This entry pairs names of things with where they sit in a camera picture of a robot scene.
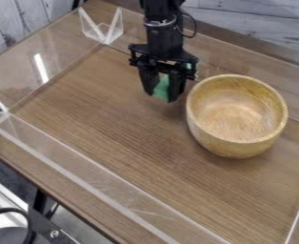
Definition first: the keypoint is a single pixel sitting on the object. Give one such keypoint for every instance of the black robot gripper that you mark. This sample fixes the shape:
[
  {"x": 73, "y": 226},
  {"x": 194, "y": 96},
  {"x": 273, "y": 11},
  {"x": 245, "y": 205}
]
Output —
[{"x": 163, "y": 55}]

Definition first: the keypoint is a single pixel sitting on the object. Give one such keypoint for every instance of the green rectangular block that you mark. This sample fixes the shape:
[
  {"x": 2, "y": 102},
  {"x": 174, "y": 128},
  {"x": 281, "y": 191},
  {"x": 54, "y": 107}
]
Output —
[{"x": 161, "y": 91}]

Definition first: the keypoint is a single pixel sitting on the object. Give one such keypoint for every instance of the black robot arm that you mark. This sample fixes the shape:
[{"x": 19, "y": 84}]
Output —
[{"x": 165, "y": 10}]

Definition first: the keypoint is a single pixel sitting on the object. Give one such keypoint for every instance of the brown wooden bowl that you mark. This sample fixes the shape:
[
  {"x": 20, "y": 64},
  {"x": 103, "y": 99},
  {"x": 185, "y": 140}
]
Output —
[{"x": 237, "y": 115}]

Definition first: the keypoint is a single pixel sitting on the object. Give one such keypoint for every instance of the clear acrylic tray walls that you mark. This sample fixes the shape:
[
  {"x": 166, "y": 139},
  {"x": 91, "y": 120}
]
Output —
[{"x": 111, "y": 152}]

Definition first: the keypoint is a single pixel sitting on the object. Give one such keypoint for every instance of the black table leg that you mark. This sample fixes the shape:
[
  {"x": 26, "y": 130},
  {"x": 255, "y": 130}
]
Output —
[{"x": 40, "y": 201}]

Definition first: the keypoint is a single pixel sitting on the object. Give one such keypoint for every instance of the black office chair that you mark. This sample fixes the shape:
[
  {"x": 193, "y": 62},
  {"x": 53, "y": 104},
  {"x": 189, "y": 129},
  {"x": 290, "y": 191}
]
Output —
[{"x": 39, "y": 225}]

